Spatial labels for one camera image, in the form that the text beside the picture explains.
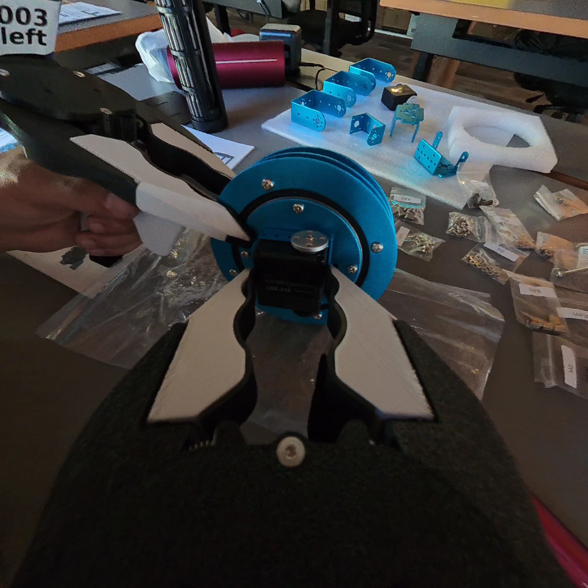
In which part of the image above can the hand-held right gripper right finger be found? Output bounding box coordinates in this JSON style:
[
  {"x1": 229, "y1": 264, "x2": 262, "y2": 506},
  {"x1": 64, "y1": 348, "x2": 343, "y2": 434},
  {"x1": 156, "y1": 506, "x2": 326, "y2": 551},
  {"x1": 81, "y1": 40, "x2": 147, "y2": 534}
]
[{"x1": 327, "y1": 268, "x2": 435, "y2": 421}]

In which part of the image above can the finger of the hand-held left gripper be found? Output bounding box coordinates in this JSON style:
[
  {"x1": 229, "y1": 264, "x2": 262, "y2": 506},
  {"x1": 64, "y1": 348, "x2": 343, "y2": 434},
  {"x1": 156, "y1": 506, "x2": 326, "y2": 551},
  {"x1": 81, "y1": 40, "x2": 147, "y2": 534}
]
[
  {"x1": 148, "y1": 123, "x2": 237, "y2": 203},
  {"x1": 71, "y1": 134, "x2": 252, "y2": 243}
]

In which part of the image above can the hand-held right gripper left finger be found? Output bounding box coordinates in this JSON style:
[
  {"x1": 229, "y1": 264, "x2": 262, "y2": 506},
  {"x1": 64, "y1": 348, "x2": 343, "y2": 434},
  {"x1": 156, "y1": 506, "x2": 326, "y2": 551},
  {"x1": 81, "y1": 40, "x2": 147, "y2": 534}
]
[{"x1": 147, "y1": 269, "x2": 254, "y2": 423}]

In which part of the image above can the black servo with silver horn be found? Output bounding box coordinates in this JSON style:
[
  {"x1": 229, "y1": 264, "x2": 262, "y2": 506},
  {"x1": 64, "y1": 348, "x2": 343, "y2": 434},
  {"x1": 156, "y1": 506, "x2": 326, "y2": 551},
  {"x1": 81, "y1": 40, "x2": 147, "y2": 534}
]
[{"x1": 254, "y1": 230, "x2": 331, "y2": 318}]

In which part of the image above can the blue robot arm turntable base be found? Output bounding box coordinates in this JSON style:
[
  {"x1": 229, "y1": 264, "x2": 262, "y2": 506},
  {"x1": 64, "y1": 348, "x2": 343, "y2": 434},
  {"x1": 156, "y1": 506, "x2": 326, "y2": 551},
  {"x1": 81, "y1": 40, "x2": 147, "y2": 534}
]
[{"x1": 210, "y1": 147, "x2": 396, "y2": 327}]

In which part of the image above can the dark grey desk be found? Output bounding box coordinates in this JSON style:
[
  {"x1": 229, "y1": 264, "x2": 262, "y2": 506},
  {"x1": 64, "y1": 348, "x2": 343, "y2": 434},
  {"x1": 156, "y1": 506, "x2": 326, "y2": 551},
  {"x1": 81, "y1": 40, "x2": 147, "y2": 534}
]
[{"x1": 0, "y1": 46, "x2": 588, "y2": 588}]

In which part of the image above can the person's left hand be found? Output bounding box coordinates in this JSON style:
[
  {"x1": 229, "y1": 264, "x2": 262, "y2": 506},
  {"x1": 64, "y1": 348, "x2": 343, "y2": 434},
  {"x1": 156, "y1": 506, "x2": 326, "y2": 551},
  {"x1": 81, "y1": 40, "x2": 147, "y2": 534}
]
[{"x1": 0, "y1": 163, "x2": 143, "y2": 255}]

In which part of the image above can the white instruction sheet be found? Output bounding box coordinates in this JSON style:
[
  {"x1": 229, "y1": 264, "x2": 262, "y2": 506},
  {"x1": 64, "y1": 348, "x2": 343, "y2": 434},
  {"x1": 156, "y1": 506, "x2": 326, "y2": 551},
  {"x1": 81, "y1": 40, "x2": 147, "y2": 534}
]
[
  {"x1": 181, "y1": 125, "x2": 255, "y2": 170},
  {"x1": 9, "y1": 248, "x2": 152, "y2": 299}
]

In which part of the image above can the large clear plastic bag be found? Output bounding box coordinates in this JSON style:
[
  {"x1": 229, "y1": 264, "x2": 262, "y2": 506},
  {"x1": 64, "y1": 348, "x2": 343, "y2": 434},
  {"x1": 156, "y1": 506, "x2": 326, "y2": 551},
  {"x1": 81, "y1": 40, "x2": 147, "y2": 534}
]
[{"x1": 37, "y1": 230, "x2": 506, "y2": 400}]

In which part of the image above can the orange-edged grey table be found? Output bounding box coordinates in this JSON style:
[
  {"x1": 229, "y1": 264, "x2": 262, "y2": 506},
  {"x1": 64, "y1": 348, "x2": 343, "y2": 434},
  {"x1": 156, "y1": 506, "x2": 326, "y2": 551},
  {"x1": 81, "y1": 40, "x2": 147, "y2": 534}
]
[
  {"x1": 379, "y1": 0, "x2": 588, "y2": 83},
  {"x1": 55, "y1": 0, "x2": 164, "y2": 52}
]

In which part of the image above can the black patterned bottle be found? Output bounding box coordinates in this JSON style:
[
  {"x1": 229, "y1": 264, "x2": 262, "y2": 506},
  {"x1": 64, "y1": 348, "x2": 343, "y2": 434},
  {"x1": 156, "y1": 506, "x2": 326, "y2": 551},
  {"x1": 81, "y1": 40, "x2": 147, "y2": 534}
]
[{"x1": 154, "y1": 0, "x2": 229, "y2": 134}]

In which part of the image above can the stack of printed papers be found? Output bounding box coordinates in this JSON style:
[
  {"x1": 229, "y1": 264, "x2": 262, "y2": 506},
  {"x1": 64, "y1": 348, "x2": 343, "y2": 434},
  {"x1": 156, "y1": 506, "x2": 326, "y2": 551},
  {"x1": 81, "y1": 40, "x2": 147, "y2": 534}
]
[{"x1": 59, "y1": 1, "x2": 122, "y2": 26}]

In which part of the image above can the white plastic bag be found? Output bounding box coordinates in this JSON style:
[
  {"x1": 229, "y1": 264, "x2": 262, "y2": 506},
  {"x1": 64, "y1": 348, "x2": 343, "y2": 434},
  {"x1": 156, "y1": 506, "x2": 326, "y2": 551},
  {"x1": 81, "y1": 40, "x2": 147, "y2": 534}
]
[{"x1": 135, "y1": 18, "x2": 239, "y2": 83}]

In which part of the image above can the magenta metal cylinder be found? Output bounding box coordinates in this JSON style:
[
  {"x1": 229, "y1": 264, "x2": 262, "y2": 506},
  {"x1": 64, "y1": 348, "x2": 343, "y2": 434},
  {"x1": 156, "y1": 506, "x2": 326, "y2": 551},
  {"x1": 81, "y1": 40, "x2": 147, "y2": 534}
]
[{"x1": 166, "y1": 40, "x2": 288, "y2": 90}]

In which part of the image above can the grey electronic device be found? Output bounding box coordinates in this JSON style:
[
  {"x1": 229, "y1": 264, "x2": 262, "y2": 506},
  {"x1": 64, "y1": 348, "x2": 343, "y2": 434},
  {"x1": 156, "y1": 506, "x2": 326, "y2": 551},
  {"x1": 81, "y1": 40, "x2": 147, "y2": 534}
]
[{"x1": 259, "y1": 23, "x2": 303, "y2": 74}]

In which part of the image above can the group of small screw bags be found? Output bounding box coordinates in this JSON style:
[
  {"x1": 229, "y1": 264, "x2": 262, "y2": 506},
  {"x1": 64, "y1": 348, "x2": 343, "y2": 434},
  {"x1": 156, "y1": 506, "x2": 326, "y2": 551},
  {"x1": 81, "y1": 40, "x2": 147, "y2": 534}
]
[{"x1": 388, "y1": 172, "x2": 588, "y2": 398}]

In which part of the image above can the white foam sheet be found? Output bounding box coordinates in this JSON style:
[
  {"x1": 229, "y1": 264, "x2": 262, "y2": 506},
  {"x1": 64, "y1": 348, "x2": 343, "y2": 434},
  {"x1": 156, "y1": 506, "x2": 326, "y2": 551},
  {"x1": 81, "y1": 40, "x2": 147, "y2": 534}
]
[{"x1": 261, "y1": 83, "x2": 556, "y2": 209}]

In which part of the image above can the small black box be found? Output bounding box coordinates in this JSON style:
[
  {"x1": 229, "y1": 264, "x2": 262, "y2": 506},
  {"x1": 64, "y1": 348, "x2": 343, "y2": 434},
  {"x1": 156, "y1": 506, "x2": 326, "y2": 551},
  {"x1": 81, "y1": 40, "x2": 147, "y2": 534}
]
[{"x1": 380, "y1": 83, "x2": 418, "y2": 112}]

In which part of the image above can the pink screwdriver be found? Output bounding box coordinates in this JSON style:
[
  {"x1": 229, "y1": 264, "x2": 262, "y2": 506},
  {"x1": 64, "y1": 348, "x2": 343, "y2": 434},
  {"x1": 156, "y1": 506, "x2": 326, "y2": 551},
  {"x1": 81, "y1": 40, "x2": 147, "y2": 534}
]
[{"x1": 528, "y1": 494, "x2": 588, "y2": 584}]

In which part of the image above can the large blue U bracket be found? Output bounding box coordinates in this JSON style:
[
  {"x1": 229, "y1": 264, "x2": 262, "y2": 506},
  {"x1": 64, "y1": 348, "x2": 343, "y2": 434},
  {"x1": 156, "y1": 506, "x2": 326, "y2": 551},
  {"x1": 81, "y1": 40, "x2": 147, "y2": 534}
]
[
  {"x1": 290, "y1": 89, "x2": 347, "y2": 134},
  {"x1": 323, "y1": 71, "x2": 376, "y2": 107},
  {"x1": 348, "y1": 57, "x2": 397, "y2": 95}
]

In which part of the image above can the black power cable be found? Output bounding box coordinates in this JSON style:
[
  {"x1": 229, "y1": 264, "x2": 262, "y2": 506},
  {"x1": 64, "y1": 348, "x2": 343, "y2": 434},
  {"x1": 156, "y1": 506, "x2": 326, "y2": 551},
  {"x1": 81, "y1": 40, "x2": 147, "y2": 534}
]
[{"x1": 299, "y1": 62, "x2": 331, "y2": 90}]

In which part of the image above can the small blue metal bracket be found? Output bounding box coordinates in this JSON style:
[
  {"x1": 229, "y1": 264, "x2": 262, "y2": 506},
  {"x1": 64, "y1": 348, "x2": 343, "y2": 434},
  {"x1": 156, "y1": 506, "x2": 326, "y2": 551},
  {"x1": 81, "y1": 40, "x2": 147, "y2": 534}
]
[
  {"x1": 413, "y1": 131, "x2": 470, "y2": 181},
  {"x1": 349, "y1": 112, "x2": 386, "y2": 149},
  {"x1": 390, "y1": 102, "x2": 425, "y2": 145}
]

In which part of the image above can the white foam cutout frame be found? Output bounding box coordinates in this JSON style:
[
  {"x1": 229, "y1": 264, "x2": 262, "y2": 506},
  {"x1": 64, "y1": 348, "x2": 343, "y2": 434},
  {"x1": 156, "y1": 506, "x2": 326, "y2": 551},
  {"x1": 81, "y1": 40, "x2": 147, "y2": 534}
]
[{"x1": 448, "y1": 106, "x2": 558, "y2": 174}]

